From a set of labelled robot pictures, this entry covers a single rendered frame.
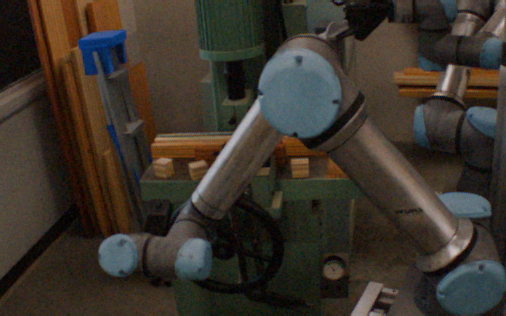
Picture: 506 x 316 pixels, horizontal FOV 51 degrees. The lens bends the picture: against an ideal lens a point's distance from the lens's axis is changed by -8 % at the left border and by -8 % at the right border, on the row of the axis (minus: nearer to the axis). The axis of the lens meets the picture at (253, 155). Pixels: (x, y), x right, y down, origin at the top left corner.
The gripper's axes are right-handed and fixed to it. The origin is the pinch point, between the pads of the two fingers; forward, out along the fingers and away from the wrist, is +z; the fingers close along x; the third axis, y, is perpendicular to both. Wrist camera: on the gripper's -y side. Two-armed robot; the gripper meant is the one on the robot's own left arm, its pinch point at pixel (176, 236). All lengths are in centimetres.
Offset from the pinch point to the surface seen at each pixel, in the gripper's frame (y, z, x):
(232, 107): -33.6, 22.1, 6.9
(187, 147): -23.5, 31.3, -8.0
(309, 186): -13.0, 21.2, 28.2
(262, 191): -11.2, 10.8, 17.8
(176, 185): -12.2, 19.8, -7.1
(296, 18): -62, 33, 22
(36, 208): 0, 134, -124
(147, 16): -136, 239, -109
